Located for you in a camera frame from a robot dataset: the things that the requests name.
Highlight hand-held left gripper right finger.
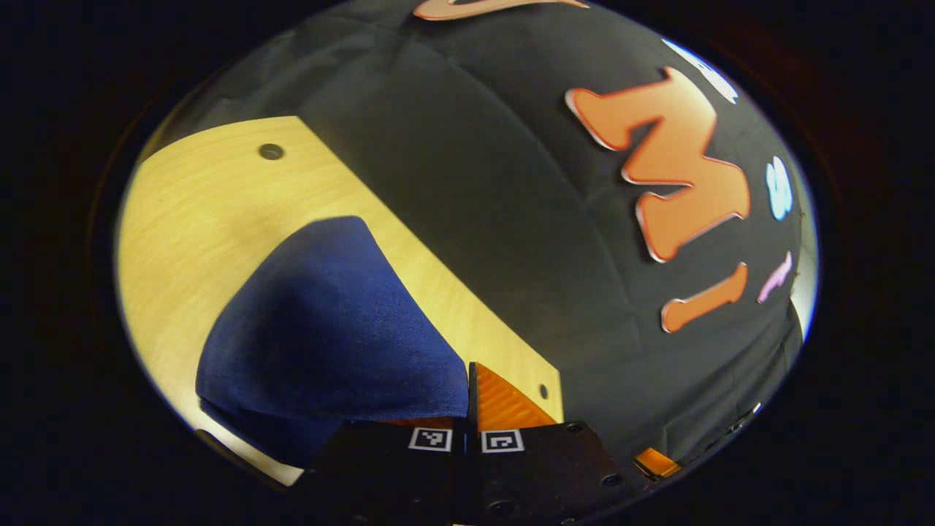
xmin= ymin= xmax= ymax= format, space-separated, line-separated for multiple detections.
xmin=467 ymin=362 xmax=684 ymax=526

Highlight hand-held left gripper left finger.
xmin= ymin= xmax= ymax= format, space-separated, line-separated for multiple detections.
xmin=301 ymin=415 xmax=469 ymax=526

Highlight blue denim jeans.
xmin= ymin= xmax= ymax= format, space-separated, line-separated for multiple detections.
xmin=195 ymin=216 xmax=470 ymax=468

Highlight black backdrop cloth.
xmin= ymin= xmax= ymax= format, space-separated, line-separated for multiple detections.
xmin=157 ymin=0 xmax=819 ymax=468

